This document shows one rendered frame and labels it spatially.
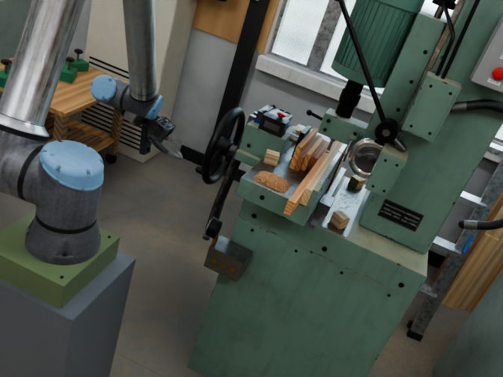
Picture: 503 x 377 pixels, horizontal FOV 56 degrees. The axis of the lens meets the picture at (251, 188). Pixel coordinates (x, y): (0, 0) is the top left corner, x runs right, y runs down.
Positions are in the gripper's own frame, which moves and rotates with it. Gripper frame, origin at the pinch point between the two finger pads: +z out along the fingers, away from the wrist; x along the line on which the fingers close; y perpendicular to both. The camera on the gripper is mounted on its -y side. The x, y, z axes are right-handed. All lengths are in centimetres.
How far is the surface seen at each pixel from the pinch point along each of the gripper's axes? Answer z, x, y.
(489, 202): 107, 69, 49
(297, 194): 39, -37, 41
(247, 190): 28, -34, 29
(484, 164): 112, 138, 48
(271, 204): 36, -34, 31
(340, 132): 37, -5, 50
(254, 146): 19.6, -11.0, 29.8
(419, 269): 79, -20, 41
